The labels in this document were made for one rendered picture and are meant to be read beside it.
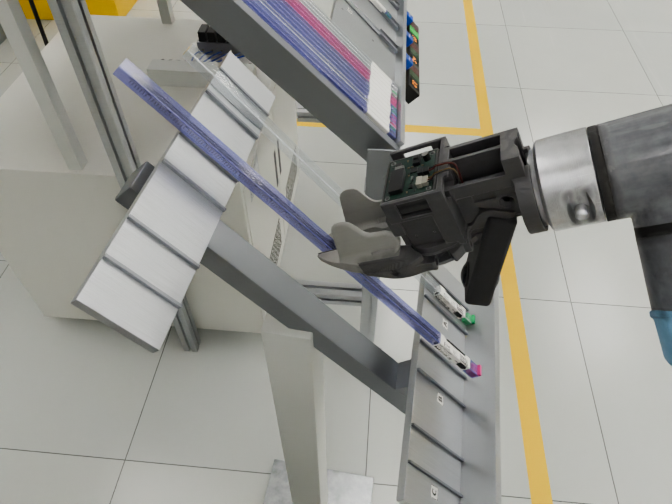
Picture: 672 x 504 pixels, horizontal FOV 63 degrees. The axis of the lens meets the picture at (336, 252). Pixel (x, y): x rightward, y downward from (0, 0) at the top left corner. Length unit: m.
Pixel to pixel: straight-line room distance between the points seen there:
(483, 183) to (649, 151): 0.11
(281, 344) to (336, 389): 0.90
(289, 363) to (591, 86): 2.36
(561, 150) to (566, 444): 1.21
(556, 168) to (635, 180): 0.05
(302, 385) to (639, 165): 0.48
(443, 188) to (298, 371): 0.35
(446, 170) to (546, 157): 0.07
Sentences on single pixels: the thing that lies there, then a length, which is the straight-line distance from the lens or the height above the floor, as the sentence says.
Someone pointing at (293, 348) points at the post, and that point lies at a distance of 0.66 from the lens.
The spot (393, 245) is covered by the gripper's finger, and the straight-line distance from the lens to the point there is 0.49.
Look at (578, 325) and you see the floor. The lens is 1.80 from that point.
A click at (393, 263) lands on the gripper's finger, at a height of 1.00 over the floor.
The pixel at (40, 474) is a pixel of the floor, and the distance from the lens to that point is 1.62.
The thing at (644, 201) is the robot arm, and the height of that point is 1.10.
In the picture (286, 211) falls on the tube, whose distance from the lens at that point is 0.51.
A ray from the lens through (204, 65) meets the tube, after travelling 0.58.
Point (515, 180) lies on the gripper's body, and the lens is 0.44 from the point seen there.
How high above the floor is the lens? 1.37
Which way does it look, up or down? 48 degrees down
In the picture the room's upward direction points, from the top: straight up
